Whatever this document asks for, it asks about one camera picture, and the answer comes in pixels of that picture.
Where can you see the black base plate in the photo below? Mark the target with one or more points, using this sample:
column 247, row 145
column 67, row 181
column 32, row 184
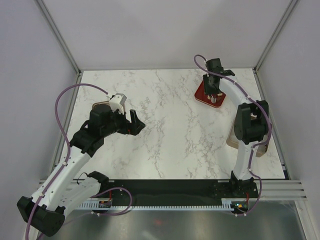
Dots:
column 173, row 192

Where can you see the aluminium frame post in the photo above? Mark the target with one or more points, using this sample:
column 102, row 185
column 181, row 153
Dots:
column 57, row 34
column 276, row 33

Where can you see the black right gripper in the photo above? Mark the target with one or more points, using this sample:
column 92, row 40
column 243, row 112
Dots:
column 207, row 90

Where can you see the white cable duct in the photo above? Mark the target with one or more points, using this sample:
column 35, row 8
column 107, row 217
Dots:
column 98, row 205

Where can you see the beige box lid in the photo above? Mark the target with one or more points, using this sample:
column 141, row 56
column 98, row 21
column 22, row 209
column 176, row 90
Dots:
column 100, row 103

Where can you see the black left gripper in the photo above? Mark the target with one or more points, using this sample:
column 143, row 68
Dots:
column 133, row 128

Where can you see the red square tray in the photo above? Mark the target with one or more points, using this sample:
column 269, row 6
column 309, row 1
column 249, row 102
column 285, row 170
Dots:
column 203, row 98

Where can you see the steel tongs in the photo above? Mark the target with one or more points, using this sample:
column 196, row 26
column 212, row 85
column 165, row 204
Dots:
column 213, row 98

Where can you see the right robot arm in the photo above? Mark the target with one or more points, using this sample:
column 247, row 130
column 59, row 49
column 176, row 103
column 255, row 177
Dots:
column 252, row 127

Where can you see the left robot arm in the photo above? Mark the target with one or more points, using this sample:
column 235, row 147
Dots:
column 47, row 208

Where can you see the aluminium frame right post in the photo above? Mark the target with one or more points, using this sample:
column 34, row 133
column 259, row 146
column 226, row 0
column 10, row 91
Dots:
column 276, row 33

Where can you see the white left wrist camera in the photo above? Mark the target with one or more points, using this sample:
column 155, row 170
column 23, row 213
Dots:
column 117, row 103

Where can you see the aluminium frame left post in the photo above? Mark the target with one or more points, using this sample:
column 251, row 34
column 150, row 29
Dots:
column 57, row 34

